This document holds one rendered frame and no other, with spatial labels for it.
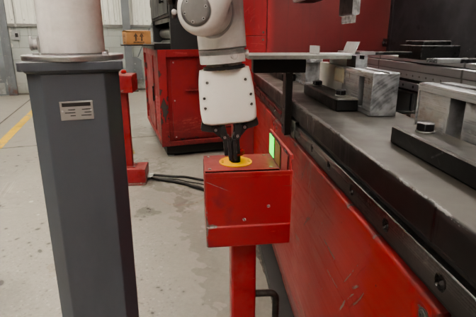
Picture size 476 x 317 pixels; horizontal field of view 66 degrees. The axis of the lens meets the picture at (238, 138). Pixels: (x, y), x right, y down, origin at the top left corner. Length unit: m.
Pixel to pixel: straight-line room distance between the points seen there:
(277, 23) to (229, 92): 1.28
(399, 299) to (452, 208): 0.16
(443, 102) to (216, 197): 0.40
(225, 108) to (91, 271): 0.47
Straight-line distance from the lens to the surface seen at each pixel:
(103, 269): 0.90
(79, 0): 0.78
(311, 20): 1.94
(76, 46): 0.78
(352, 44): 1.08
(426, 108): 0.68
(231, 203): 0.69
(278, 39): 1.90
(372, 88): 0.86
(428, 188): 0.48
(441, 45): 1.15
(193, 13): 0.56
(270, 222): 0.72
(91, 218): 0.84
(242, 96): 0.66
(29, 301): 1.87
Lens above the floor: 1.04
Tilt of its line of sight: 15 degrees down
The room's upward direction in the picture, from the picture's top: straight up
